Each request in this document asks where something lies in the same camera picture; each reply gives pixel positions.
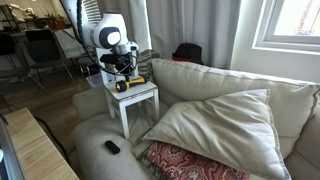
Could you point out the large beige cushion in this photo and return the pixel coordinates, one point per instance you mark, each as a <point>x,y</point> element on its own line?
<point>220,130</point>

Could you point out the grey white patterned blanket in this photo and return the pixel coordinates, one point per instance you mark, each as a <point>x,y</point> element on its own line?
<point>146,63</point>

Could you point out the black red bag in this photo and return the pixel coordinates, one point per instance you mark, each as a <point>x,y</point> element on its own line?
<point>188,52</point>

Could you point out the white window frame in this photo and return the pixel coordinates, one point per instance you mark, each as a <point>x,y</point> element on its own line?
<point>266,36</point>

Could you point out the small white wooden chair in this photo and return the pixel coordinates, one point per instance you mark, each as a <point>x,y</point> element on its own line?
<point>133,95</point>

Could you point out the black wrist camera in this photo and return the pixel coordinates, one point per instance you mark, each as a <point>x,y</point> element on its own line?
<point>107,59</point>

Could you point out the potted plant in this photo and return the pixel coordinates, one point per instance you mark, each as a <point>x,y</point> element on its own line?
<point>56,21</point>

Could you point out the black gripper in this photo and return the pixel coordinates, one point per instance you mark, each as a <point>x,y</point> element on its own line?
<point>124,60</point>

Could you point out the aluminium frame device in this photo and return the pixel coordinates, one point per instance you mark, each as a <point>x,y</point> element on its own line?
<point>8,156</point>

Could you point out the black metal-legged chair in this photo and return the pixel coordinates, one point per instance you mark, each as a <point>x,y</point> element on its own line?
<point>43,50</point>
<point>10,63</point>

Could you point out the black remote control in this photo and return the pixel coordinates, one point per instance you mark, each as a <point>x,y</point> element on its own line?
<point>112,147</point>

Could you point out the clear plastic storage bin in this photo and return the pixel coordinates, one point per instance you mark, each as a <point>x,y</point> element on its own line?
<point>95,80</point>

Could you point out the red patterned cushion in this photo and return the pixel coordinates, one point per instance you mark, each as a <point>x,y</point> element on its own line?
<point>186,165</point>

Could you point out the beige fabric sofa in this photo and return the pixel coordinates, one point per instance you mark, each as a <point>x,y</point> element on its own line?
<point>206,83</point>

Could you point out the grey white curtains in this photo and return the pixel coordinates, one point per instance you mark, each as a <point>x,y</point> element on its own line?
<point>186,23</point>

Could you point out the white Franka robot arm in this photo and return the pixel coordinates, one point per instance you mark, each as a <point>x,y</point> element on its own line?
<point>100,30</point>

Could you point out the light wooden table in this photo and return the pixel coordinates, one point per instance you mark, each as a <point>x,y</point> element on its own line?
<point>33,150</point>

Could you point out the white window blinds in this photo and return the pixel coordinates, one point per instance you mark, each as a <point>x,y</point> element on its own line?
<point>93,8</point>

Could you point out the white shopping bag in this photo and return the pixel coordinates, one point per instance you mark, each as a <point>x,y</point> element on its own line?
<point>68,45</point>

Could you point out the yellow and black flashlight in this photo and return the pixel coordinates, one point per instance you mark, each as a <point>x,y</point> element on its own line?
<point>132,82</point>

